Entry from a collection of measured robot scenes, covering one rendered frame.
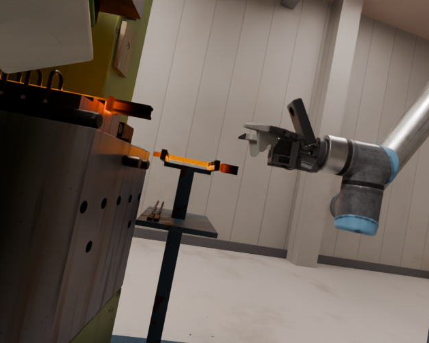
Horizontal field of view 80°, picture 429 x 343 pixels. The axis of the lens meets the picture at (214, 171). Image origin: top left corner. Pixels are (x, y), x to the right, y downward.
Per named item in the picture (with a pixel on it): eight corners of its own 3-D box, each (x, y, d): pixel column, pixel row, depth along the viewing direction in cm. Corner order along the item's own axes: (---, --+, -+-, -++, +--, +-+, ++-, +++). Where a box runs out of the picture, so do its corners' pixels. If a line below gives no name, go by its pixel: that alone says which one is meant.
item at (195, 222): (205, 220, 134) (206, 216, 134) (216, 238, 95) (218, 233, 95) (148, 209, 130) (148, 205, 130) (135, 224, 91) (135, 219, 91)
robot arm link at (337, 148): (351, 135, 58) (332, 141, 68) (329, 131, 58) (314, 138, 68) (344, 173, 58) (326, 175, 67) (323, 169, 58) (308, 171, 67)
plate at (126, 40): (126, 78, 98) (135, 35, 99) (117, 67, 89) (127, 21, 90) (121, 77, 98) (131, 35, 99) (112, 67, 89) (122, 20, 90)
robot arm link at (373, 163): (399, 188, 57) (406, 144, 57) (344, 177, 57) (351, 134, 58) (374, 187, 66) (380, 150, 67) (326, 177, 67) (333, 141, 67)
